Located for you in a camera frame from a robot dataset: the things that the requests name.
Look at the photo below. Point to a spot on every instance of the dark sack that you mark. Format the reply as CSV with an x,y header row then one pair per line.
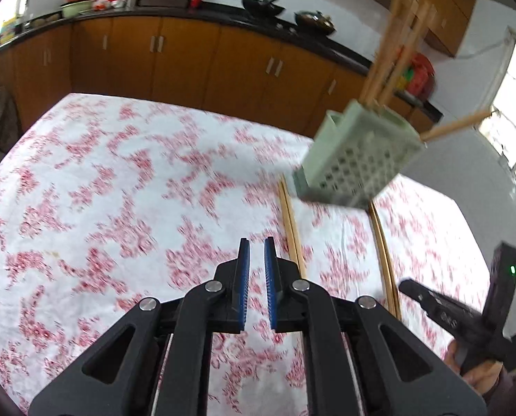
x,y
5,115

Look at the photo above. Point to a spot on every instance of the black wok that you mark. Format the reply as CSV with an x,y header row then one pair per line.
x,y
263,5

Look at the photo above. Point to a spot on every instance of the green perforated chopstick holder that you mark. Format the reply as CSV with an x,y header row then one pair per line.
x,y
361,160

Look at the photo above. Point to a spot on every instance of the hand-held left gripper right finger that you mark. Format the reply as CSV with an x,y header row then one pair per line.
x,y
270,286

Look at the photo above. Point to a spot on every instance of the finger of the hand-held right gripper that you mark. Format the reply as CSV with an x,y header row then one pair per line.
x,y
416,294

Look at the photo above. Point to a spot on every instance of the wooden base cabinets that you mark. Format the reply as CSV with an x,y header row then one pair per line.
x,y
175,60

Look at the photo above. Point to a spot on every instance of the black gas stove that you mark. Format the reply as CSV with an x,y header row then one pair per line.
x,y
284,24

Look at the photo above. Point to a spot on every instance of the yellow detergent bottle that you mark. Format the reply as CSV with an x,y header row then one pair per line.
x,y
8,30

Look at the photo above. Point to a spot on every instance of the person's right hand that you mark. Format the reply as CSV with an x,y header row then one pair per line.
x,y
478,375

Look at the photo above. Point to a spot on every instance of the pan with metal lid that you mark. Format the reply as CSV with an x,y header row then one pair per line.
x,y
314,21

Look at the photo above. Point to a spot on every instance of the red floral tablecloth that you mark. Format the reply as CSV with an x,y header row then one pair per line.
x,y
110,182

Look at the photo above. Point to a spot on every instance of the barred window with white frame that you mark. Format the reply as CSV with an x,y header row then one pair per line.
x,y
515,108

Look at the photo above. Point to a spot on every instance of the black kitchen countertop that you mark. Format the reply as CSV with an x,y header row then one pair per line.
x,y
223,11

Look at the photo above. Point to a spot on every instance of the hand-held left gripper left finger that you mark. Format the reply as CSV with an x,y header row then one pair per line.
x,y
242,290

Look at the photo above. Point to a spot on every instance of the green plastic basin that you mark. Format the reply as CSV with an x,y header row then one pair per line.
x,y
76,9

